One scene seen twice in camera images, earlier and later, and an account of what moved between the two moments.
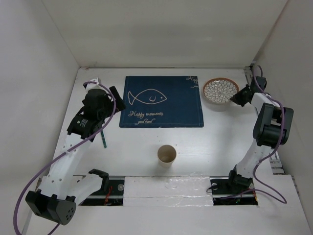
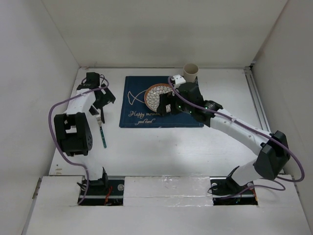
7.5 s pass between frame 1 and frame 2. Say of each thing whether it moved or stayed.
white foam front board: stayed
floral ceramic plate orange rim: moved
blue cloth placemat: stayed
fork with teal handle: stayed
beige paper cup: moved
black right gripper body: moved
